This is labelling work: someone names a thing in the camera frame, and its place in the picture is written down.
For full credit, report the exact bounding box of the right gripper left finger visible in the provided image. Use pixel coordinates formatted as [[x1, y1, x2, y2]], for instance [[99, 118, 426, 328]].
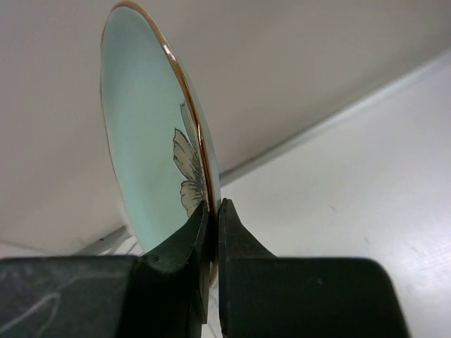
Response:
[[137, 202, 209, 324]]

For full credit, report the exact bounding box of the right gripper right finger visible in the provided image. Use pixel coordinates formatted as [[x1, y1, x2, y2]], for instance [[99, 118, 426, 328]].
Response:
[[218, 199, 277, 334]]

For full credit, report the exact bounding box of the light green flower plate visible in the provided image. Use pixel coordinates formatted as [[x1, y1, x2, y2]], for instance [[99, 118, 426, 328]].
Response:
[[99, 1, 223, 288]]

